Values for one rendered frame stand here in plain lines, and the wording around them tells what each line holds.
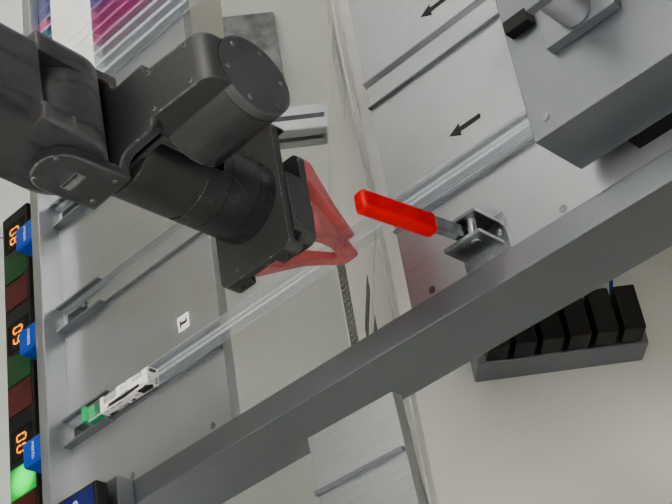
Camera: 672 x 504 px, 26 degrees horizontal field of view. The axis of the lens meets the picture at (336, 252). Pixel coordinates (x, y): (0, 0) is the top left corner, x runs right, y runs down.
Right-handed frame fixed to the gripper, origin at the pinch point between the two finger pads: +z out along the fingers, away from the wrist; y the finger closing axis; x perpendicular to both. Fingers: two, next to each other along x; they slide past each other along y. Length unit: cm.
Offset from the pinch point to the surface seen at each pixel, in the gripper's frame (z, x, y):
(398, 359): 1.1, -2.1, -10.0
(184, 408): 0.8, 18.7, -4.0
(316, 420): 2.4, 7.1, -10.0
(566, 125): -4.8, -22.0, -6.1
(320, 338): 71, 64, 47
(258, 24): 69, 64, 106
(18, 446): 1.8, 41.3, 3.1
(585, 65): -5.0, -24.4, -3.3
